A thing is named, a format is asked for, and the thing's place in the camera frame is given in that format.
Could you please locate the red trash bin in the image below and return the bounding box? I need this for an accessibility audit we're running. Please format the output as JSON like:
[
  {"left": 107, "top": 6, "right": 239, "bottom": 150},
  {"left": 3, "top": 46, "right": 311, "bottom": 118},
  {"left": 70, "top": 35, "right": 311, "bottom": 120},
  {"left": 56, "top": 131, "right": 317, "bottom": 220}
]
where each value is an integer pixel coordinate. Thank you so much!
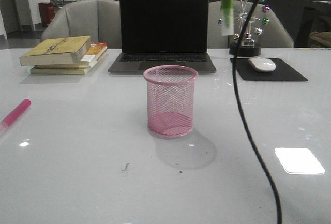
[{"left": 38, "top": 2, "right": 55, "bottom": 27}]

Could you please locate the white computer mouse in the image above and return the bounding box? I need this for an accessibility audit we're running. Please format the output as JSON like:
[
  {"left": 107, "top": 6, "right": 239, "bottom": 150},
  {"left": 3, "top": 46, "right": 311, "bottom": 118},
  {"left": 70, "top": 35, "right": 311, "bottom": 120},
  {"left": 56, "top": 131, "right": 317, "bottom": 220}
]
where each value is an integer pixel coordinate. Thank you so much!
[{"left": 248, "top": 57, "right": 276, "bottom": 72}]

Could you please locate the green highlighter pen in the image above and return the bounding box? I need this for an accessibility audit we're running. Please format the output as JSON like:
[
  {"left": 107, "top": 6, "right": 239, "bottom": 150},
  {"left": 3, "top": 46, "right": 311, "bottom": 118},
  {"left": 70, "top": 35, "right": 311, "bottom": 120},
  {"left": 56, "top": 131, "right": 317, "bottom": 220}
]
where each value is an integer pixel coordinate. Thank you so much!
[{"left": 220, "top": 0, "right": 234, "bottom": 36}]

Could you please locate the orange middle book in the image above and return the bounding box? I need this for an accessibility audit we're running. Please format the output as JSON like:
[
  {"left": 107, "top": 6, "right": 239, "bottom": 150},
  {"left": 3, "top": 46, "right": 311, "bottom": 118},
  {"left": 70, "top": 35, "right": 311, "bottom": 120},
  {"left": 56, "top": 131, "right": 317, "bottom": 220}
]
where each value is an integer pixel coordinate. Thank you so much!
[{"left": 35, "top": 42, "right": 107, "bottom": 69}]

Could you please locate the grey right armchair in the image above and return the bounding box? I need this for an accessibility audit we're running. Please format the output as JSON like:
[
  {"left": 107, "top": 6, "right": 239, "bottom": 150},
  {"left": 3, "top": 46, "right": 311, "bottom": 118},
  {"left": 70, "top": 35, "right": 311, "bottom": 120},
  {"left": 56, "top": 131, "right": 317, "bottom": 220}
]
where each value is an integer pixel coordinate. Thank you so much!
[{"left": 207, "top": 1, "right": 294, "bottom": 49}]

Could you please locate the grey open laptop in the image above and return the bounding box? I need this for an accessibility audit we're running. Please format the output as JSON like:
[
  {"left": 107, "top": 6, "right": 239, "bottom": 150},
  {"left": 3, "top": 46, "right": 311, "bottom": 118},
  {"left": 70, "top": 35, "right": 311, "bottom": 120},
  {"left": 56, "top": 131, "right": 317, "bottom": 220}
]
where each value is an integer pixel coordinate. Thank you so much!
[{"left": 108, "top": 0, "right": 216, "bottom": 73}]

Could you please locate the bottom book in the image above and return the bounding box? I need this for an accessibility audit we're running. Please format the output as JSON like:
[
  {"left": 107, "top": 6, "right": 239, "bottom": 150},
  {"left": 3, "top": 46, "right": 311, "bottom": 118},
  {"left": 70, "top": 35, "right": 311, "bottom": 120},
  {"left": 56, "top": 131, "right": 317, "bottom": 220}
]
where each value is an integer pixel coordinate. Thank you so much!
[{"left": 30, "top": 52, "right": 106, "bottom": 75}]

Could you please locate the pink highlighter pen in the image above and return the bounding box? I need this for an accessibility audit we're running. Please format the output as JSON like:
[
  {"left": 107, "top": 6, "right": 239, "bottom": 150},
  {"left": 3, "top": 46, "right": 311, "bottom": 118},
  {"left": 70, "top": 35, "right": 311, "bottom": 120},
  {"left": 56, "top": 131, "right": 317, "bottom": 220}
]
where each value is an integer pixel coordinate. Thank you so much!
[{"left": 1, "top": 99, "right": 32, "bottom": 133}]

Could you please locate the ferris wheel desk toy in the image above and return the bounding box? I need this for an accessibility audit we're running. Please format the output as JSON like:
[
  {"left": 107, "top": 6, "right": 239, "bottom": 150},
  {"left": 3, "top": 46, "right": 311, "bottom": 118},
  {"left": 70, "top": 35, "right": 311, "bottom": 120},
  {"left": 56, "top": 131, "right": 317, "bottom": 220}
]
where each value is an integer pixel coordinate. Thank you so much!
[{"left": 218, "top": 0, "right": 271, "bottom": 57}]

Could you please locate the yellow top book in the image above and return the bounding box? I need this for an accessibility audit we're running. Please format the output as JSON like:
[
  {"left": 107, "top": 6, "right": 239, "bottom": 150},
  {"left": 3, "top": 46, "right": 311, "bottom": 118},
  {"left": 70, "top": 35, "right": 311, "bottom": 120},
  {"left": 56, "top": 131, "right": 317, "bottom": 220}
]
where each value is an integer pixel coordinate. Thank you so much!
[{"left": 19, "top": 36, "right": 91, "bottom": 66}]

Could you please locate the dark chair far right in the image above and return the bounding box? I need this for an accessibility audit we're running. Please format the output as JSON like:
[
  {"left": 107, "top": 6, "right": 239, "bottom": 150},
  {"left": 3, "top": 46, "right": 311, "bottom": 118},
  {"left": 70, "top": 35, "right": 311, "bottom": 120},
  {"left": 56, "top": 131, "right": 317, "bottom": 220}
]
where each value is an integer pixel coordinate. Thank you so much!
[{"left": 295, "top": 1, "right": 330, "bottom": 48}]

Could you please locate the pink mesh pen holder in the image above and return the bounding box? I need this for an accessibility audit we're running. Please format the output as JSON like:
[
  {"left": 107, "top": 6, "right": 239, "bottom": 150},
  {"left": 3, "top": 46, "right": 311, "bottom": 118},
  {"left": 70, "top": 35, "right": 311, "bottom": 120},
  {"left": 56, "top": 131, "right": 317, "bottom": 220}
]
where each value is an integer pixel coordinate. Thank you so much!
[{"left": 143, "top": 65, "right": 198, "bottom": 138}]

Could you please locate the black mouse pad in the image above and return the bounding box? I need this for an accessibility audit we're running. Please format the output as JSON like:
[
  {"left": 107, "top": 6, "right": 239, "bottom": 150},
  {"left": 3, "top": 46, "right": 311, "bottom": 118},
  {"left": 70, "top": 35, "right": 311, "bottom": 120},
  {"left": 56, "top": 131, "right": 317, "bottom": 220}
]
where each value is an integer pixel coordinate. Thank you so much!
[{"left": 236, "top": 58, "right": 308, "bottom": 82}]

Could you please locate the black cable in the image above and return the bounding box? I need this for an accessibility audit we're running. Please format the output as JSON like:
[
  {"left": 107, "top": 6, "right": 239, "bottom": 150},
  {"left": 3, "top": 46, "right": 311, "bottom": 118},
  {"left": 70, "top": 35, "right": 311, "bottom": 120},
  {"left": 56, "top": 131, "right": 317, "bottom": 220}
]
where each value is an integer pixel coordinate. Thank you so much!
[{"left": 232, "top": 0, "right": 283, "bottom": 224}]

